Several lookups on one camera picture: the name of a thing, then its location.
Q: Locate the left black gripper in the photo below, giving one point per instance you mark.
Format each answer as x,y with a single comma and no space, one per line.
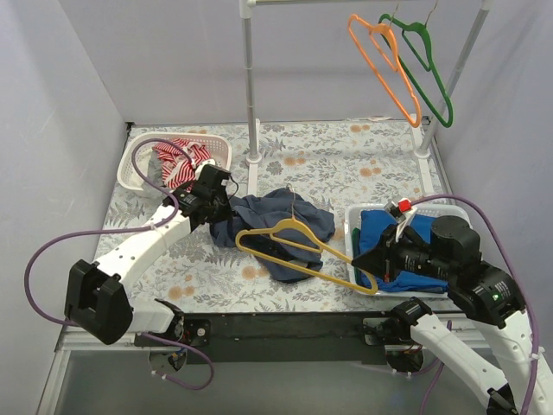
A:
220,207

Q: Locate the green velvet hanger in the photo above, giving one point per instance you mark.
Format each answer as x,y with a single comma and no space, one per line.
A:
426,60

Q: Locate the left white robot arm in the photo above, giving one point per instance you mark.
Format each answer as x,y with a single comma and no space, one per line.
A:
97,292

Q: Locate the blue folded shirt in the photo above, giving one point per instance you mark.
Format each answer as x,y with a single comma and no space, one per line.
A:
373,223

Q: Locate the white metal clothes rack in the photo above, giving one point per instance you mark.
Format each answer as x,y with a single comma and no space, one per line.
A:
421,145

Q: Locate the floral table mat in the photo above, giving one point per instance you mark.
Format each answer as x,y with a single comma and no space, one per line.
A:
333,165

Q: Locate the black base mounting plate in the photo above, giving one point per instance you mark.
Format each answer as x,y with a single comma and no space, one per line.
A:
370,338

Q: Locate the grey garment in basket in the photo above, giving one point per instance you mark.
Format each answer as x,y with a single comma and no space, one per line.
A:
154,173

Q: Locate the white right laundry basket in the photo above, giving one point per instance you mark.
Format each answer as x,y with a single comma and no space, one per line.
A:
353,220

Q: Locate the green garment in basket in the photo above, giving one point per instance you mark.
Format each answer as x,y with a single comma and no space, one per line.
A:
355,238

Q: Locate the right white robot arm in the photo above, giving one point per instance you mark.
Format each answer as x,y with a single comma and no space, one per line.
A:
490,298

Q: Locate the white laundry basket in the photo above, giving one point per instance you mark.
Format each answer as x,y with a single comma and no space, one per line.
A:
353,220
136,156

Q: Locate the red white striped garment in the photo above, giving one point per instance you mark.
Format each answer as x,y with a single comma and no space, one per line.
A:
179,164

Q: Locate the white left laundry basket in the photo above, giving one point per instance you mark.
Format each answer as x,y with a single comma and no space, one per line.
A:
136,156

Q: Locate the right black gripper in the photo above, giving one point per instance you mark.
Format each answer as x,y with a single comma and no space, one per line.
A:
387,253

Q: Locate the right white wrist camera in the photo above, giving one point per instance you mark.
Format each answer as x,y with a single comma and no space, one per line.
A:
403,212

